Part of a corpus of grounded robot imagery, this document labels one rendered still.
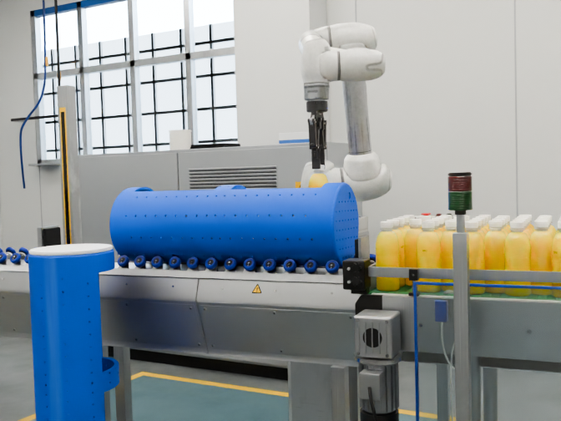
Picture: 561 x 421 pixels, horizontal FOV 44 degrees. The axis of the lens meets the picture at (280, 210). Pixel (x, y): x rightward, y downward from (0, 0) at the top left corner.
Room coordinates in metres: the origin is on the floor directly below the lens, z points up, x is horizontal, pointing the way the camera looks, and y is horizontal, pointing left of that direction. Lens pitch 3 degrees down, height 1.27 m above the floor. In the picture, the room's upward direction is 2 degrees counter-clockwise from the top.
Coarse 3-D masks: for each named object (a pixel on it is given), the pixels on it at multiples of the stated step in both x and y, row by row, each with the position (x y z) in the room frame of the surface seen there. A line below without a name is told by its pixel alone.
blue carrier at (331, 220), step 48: (144, 192) 2.60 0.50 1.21; (192, 192) 2.52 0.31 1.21; (240, 192) 2.43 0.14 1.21; (288, 192) 2.36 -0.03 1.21; (336, 192) 2.29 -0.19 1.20; (144, 240) 2.53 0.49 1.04; (192, 240) 2.45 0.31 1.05; (240, 240) 2.37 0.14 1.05; (288, 240) 2.30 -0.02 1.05; (336, 240) 2.27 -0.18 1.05
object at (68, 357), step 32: (32, 256) 2.32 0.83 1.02; (64, 256) 2.28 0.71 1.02; (96, 256) 2.32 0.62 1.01; (32, 288) 2.32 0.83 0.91; (64, 288) 2.27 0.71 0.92; (96, 288) 2.32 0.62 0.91; (32, 320) 2.34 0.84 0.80; (64, 320) 2.27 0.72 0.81; (96, 320) 2.32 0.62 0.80; (64, 352) 2.27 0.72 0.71; (96, 352) 2.31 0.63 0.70; (64, 384) 2.27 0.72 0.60; (96, 384) 2.31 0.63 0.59; (64, 416) 2.27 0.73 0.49; (96, 416) 2.31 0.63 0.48
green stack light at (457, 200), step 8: (448, 192) 1.86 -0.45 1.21; (456, 192) 1.83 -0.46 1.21; (464, 192) 1.83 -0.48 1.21; (472, 192) 1.84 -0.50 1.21; (448, 200) 1.86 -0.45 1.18; (456, 200) 1.84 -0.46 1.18; (464, 200) 1.83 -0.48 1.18; (472, 200) 1.85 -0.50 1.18; (448, 208) 1.86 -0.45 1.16; (456, 208) 1.84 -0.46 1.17; (464, 208) 1.83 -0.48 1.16; (472, 208) 1.84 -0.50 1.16
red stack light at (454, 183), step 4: (448, 176) 1.86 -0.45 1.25; (452, 176) 1.84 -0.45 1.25; (456, 176) 1.84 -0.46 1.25; (460, 176) 1.83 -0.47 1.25; (464, 176) 1.83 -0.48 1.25; (468, 176) 1.83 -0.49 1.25; (472, 176) 1.85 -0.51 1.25; (448, 180) 1.86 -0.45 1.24; (452, 180) 1.84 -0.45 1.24; (456, 180) 1.83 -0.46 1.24; (460, 180) 1.83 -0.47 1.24; (464, 180) 1.83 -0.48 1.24; (468, 180) 1.83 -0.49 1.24; (472, 180) 1.85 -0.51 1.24; (448, 184) 1.86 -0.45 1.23; (452, 184) 1.84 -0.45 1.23; (456, 184) 1.84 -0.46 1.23; (460, 184) 1.83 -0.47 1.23; (464, 184) 1.83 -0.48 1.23; (468, 184) 1.83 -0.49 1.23; (472, 184) 1.85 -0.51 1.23; (448, 188) 1.86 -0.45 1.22; (452, 188) 1.84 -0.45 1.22; (456, 188) 1.83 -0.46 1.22; (460, 188) 1.83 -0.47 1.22; (464, 188) 1.83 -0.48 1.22; (468, 188) 1.83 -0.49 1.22; (472, 188) 1.85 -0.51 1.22
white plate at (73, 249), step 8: (40, 248) 2.42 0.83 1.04; (48, 248) 2.41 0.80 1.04; (56, 248) 2.40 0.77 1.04; (64, 248) 2.39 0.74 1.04; (72, 248) 2.39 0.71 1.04; (80, 248) 2.38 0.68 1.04; (88, 248) 2.37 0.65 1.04; (96, 248) 2.36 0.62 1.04; (104, 248) 2.37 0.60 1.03; (112, 248) 2.43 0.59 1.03
